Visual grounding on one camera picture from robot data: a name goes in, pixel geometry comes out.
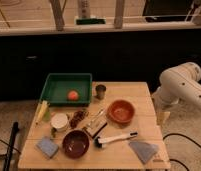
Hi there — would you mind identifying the grey towel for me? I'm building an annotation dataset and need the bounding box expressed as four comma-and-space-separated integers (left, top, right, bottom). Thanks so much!
129, 141, 159, 164

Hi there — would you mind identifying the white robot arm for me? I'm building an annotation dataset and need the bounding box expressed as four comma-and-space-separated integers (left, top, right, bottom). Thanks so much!
152, 62, 201, 126

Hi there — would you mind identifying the orange bowl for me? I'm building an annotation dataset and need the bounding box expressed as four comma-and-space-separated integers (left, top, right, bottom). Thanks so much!
107, 100, 135, 124

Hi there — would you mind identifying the purple bowl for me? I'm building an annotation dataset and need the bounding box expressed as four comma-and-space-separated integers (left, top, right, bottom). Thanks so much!
62, 130, 90, 159

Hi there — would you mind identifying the small metal cup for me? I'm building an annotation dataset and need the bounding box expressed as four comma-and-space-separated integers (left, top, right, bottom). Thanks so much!
95, 84, 106, 100

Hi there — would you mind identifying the metal utensil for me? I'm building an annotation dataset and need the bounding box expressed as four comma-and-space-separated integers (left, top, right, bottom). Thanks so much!
86, 109, 104, 127

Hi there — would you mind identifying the red tomato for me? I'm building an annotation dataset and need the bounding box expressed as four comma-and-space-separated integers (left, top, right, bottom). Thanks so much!
67, 90, 79, 101

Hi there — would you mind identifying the brown dried food pile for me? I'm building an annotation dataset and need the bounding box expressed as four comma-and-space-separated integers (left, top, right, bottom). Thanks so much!
70, 110, 88, 129

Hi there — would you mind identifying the green plastic tray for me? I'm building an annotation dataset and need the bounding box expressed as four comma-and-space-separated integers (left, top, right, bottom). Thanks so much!
40, 73, 92, 107

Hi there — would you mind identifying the black and wood block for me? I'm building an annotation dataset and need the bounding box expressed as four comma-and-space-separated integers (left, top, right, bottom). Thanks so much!
83, 120, 107, 139

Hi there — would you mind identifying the wooden table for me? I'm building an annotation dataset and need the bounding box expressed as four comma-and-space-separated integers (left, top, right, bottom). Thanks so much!
18, 82, 171, 169

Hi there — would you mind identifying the white round container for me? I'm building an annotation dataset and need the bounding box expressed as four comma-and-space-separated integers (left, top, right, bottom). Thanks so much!
50, 113, 68, 131

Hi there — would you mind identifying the yellow corn cob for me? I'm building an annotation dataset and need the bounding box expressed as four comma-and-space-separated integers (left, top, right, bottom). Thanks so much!
36, 100, 48, 124

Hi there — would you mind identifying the green block on ledge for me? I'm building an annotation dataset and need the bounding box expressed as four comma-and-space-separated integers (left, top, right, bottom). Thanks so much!
76, 18, 106, 25

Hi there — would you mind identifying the blue sponge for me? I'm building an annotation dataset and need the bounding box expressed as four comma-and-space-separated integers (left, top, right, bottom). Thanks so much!
36, 137, 59, 158

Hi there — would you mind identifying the black pole stand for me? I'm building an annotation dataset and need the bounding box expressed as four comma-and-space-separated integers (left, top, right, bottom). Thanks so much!
3, 122, 19, 171

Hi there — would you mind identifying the white handled black brush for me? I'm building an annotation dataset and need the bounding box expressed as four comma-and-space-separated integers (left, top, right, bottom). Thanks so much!
94, 132, 138, 148

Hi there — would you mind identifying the black floor cable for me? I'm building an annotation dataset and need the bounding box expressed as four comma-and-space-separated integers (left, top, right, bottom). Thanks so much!
162, 132, 201, 171

